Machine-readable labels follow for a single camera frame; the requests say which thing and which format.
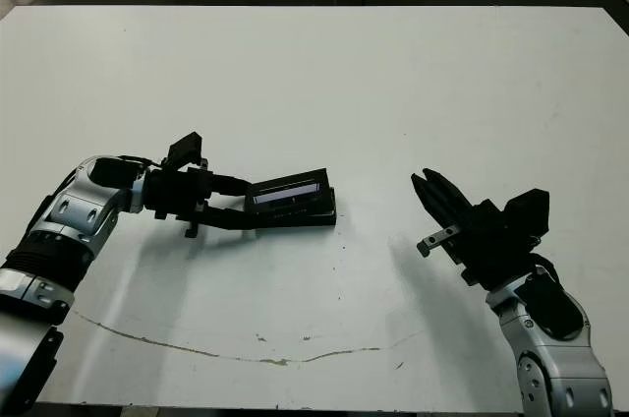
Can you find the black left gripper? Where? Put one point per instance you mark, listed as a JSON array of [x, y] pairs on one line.
[[177, 191]]

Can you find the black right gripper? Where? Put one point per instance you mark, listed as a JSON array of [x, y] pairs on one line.
[[491, 250]]

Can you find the black box lid with print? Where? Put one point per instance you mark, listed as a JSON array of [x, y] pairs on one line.
[[295, 203]]

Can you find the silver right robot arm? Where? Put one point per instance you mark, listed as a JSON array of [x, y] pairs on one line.
[[555, 368]]

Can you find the black box base white insert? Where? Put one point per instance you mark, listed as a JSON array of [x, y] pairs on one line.
[[304, 219]]

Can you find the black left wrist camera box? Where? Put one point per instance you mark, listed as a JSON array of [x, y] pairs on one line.
[[186, 151]]

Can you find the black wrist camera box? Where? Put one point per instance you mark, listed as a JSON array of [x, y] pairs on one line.
[[528, 213], [186, 151]]

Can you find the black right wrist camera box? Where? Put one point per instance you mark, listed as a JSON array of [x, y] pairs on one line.
[[528, 213]]

